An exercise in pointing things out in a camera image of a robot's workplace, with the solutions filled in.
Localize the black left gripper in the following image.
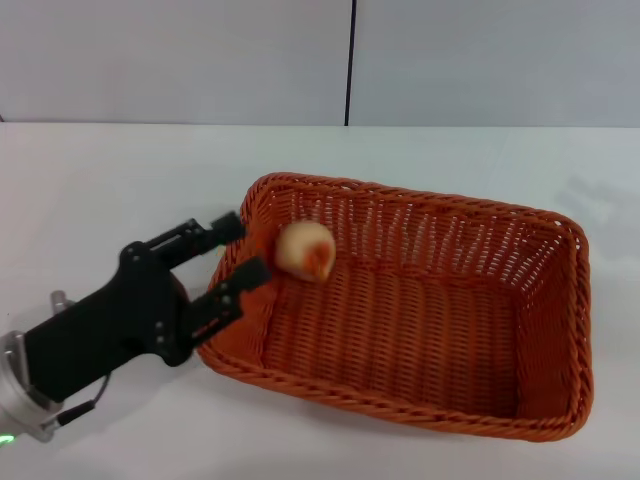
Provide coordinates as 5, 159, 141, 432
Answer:
23, 211, 274, 404

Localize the orange woven plastic basket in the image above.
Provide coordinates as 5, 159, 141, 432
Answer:
195, 172, 596, 442

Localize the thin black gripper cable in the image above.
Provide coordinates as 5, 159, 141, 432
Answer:
55, 373, 112, 427

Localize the round bun with orange filling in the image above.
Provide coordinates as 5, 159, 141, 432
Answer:
274, 221, 337, 285

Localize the black vertical wall strip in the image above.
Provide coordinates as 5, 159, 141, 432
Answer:
343, 0, 359, 127

